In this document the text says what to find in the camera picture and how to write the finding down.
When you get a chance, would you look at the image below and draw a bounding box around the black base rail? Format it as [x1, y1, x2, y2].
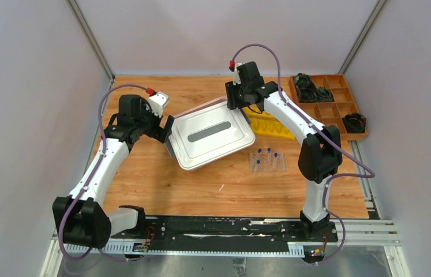
[105, 216, 338, 263]

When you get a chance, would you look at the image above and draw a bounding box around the yellow test tube rack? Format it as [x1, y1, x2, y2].
[243, 107, 295, 140]

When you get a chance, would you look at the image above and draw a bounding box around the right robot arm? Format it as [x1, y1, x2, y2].
[225, 61, 343, 241]

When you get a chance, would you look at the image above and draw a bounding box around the wooden compartment tray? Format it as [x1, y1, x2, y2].
[287, 74, 368, 141]

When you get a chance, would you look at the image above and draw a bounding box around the rolled green tie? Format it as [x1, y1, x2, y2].
[316, 87, 334, 102]

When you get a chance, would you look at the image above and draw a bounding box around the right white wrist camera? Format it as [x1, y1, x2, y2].
[232, 63, 243, 85]

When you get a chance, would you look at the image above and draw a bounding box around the clear acrylic tube rack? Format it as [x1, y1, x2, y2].
[249, 152, 286, 173]

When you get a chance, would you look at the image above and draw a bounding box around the rolled black tie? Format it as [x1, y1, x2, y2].
[342, 113, 367, 133]

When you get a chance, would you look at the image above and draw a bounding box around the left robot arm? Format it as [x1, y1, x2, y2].
[52, 92, 174, 249]

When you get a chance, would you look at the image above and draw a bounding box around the pink plastic bin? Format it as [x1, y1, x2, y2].
[166, 96, 233, 171]

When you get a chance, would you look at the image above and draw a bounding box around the white bin lid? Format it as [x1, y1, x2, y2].
[166, 96, 256, 171]

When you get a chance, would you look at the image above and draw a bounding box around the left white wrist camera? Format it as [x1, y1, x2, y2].
[147, 92, 170, 118]

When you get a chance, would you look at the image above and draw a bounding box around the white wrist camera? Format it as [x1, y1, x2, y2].
[232, 63, 243, 85]
[147, 92, 170, 118]

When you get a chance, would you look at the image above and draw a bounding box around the rolled dark tie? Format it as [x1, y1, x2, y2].
[294, 73, 317, 103]

